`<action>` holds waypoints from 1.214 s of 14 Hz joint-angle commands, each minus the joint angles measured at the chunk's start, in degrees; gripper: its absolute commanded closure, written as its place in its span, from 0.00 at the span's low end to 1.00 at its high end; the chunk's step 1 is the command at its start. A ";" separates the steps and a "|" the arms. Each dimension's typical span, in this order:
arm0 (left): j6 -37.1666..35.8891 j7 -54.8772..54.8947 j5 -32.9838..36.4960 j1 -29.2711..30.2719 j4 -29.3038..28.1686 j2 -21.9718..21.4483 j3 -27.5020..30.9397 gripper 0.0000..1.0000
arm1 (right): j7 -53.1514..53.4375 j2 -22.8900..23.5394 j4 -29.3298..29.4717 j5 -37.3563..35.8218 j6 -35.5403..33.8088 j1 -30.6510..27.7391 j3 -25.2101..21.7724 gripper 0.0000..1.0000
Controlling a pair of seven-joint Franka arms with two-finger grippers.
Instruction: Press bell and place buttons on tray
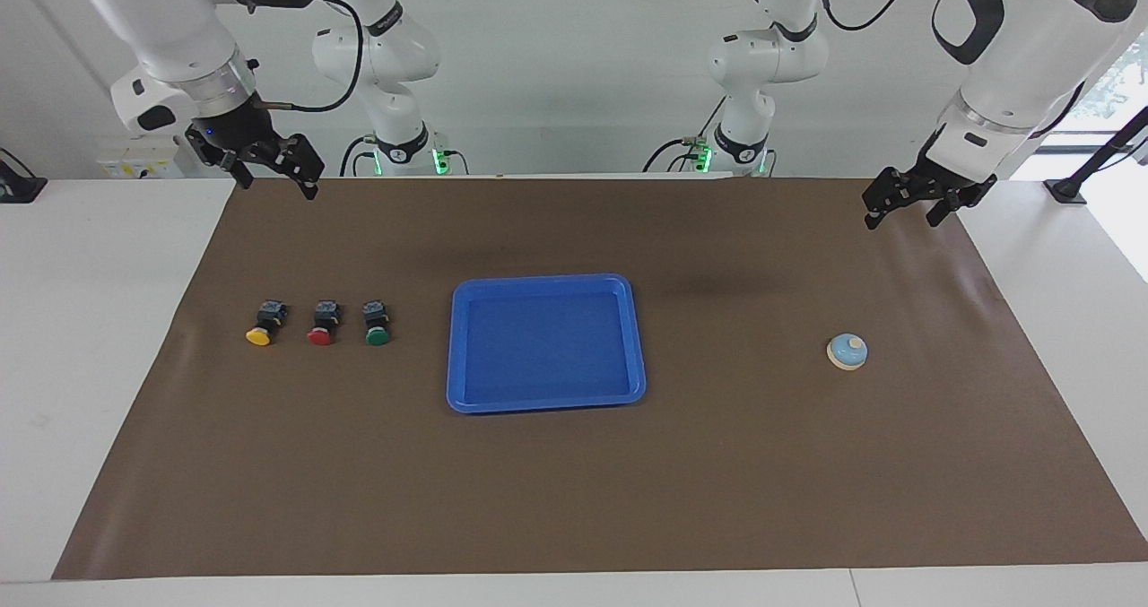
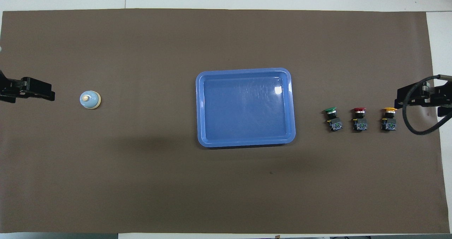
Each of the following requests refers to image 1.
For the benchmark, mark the black bracket mount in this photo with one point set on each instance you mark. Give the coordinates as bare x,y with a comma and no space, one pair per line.
18,190

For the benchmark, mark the green push button switch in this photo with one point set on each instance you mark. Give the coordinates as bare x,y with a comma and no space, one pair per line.
377,335

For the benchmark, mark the red push button switch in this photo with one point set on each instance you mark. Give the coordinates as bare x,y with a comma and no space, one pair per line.
321,335

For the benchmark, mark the brown table mat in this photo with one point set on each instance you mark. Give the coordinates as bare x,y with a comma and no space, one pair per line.
574,499

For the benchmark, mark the yellow push button switch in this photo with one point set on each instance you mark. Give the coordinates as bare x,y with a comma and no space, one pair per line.
260,336

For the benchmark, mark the black clamp stand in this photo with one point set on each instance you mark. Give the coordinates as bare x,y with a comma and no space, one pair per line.
1065,190

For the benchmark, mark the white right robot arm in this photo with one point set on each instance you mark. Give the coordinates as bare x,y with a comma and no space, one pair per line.
175,33

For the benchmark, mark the light blue desk bell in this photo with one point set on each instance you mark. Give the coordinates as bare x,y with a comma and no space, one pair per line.
847,352

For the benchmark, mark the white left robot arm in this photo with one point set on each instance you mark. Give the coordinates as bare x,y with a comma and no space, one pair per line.
1013,42

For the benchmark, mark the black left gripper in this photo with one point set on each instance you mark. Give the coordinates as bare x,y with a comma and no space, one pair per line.
942,181

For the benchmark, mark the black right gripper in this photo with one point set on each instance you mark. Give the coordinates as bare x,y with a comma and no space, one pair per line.
238,132

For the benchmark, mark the blue plastic tray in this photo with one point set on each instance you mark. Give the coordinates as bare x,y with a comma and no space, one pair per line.
545,347

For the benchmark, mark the white power strip box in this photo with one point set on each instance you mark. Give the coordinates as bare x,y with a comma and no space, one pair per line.
126,166

